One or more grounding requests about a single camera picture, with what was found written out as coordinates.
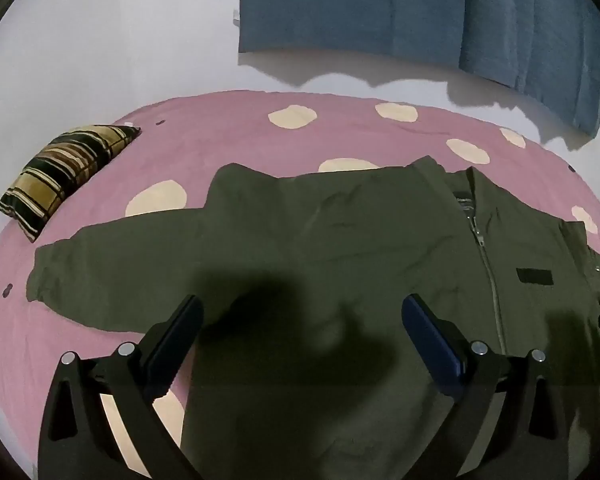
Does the olive green zip jacket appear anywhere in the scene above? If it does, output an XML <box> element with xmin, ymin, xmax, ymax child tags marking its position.
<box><xmin>25</xmin><ymin>156</ymin><xmax>600</xmax><ymax>480</ymax></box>

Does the striped black yellow pillow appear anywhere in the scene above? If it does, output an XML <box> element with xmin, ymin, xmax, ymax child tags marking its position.
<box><xmin>0</xmin><ymin>124</ymin><xmax>142</xmax><ymax>244</ymax></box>

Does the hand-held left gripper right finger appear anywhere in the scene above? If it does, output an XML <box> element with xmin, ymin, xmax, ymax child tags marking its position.
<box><xmin>401</xmin><ymin>294</ymin><xmax>581</xmax><ymax>480</ymax></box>

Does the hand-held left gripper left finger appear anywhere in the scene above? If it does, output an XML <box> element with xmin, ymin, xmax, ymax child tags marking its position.
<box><xmin>37</xmin><ymin>294</ymin><xmax>204</xmax><ymax>480</ymax></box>

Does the pink bedsheet with cream dots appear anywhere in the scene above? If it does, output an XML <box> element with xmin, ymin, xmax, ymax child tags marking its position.
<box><xmin>0</xmin><ymin>90</ymin><xmax>600</xmax><ymax>480</ymax></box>

